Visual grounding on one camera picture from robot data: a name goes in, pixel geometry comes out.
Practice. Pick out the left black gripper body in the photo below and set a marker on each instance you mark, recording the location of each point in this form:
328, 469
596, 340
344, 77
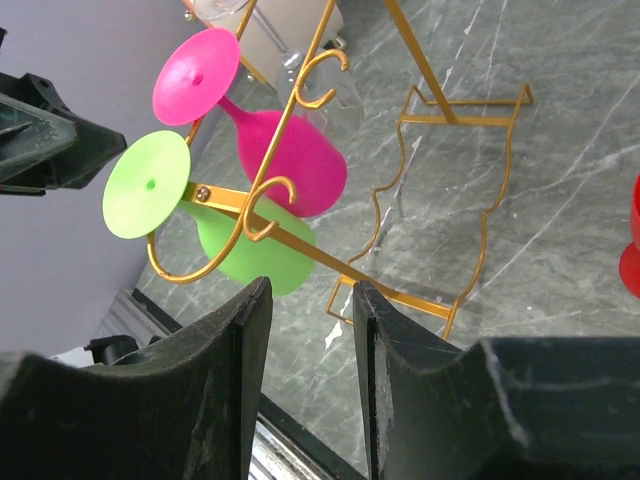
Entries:
32, 135

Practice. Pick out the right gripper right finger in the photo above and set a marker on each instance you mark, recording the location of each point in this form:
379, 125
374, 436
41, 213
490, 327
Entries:
503, 408

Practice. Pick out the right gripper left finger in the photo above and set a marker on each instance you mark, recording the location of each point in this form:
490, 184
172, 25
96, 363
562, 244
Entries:
46, 417

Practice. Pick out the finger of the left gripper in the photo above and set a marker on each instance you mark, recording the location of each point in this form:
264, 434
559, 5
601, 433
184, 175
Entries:
77, 165

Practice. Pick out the green plastic wine glass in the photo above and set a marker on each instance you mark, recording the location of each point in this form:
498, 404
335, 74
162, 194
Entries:
148, 183

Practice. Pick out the pink plastic wine glass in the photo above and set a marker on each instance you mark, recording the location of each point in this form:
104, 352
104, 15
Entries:
196, 78

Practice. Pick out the red plastic wine glass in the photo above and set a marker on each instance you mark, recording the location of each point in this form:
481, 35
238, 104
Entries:
629, 260

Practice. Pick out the clear wine glass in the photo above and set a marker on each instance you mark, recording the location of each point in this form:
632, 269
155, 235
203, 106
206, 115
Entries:
341, 118

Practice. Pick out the white semicircular drawer cabinet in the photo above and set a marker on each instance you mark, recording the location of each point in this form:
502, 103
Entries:
294, 21

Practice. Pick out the gold wire wine glass rack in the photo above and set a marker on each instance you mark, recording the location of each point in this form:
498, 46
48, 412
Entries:
410, 210

